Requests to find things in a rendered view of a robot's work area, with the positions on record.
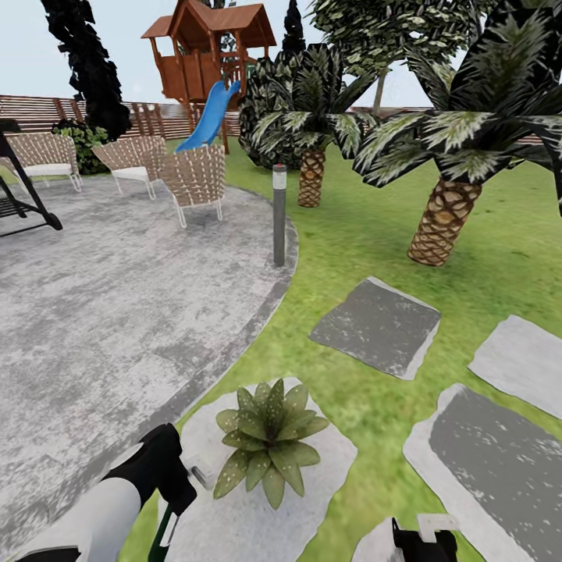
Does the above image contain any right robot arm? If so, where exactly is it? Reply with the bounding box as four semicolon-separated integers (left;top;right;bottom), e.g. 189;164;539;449
393;514;460;562

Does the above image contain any insectifuge atomizer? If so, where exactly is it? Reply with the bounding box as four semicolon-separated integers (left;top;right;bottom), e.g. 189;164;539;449
148;505;180;562

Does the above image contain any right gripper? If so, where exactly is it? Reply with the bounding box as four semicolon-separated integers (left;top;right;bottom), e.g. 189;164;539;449
393;527;458;562

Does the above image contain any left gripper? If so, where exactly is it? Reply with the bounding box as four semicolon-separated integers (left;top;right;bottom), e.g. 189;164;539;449
158;467;197;517

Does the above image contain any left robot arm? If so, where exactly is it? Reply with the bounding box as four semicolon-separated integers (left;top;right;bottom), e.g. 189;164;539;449
11;423;216;562

